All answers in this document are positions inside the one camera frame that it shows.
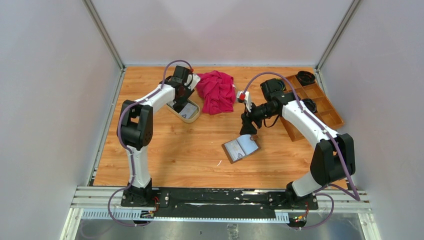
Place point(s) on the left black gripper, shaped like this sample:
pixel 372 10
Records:
pixel 188 92

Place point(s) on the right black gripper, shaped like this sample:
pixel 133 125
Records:
pixel 248 128

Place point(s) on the brown leather card holder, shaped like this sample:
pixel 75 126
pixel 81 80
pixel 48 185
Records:
pixel 249 144

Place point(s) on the white VIP credit card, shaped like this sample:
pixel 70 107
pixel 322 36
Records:
pixel 235 150

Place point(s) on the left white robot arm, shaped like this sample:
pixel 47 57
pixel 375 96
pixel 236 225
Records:
pixel 136 127

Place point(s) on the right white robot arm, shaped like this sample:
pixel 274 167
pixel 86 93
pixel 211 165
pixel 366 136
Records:
pixel 333 158

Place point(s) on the stack of credit cards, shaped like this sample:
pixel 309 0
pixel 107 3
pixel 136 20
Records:
pixel 188 111

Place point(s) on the beige card tray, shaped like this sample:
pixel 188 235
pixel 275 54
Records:
pixel 187 112

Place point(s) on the crumpled pink cloth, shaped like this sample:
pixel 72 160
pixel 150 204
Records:
pixel 217 90

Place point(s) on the brown wooden compartment tray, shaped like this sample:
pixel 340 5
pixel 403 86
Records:
pixel 307 88

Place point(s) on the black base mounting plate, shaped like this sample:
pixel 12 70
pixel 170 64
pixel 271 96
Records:
pixel 223 203

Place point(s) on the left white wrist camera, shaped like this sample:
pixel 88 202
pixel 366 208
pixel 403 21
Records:
pixel 192 81

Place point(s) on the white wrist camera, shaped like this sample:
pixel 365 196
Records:
pixel 192 81
pixel 245 98

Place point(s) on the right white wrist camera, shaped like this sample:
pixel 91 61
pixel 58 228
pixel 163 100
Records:
pixel 245 98

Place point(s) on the aluminium frame rail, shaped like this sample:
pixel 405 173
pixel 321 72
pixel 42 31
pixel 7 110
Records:
pixel 105 203

